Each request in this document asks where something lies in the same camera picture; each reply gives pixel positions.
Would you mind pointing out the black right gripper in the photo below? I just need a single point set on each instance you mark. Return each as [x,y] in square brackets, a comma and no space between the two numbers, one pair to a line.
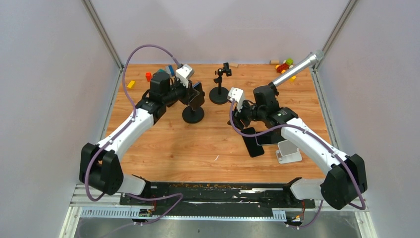
[238,118]

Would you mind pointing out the blue phone black screen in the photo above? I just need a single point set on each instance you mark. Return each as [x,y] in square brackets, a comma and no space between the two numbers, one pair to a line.
[198,97]

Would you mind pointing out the yellow block left side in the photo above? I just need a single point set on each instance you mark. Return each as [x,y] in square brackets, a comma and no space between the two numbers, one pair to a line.
[131,84]

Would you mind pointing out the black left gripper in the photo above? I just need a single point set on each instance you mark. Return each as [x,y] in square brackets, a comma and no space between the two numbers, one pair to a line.
[192,92]

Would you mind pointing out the red block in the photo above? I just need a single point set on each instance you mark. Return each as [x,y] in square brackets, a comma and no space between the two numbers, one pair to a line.
[148,76]

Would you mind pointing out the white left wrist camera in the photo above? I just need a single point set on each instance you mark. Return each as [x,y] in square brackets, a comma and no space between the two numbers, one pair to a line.
[185,72]

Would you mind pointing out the silver microphone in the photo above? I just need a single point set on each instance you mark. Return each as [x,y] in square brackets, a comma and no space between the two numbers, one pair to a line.
[311,59]

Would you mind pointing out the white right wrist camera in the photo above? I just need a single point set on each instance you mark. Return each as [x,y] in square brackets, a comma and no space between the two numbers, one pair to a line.
[237,95]

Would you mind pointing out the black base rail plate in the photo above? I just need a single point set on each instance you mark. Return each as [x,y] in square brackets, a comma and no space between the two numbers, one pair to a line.
[270,194]

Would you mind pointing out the black round-base clamp stand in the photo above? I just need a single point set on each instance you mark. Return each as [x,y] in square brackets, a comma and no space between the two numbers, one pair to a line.
[218,94]

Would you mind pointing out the black phone silver frame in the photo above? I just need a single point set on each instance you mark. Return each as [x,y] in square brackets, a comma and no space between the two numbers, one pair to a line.
[270,138]

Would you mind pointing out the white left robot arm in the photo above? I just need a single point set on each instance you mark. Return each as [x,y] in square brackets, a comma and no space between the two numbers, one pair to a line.
[100,165]

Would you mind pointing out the silver aluminium phone stand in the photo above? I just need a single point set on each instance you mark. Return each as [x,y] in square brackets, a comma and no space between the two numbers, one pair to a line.
[288,152]

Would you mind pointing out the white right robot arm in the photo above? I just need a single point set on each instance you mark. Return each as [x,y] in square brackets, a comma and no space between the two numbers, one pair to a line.
[345,176]

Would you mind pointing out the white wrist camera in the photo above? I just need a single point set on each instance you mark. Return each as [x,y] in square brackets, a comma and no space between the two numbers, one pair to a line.
[237,95]
[185,72]

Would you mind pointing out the black phone dark frame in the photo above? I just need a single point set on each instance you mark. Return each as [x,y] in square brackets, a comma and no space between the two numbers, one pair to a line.
[253,148]

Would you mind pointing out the red toy car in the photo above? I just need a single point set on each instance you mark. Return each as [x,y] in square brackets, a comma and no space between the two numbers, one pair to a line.
[286,65]

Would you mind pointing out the blue white block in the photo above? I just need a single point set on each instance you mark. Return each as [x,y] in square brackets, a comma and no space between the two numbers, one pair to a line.
[170,70]

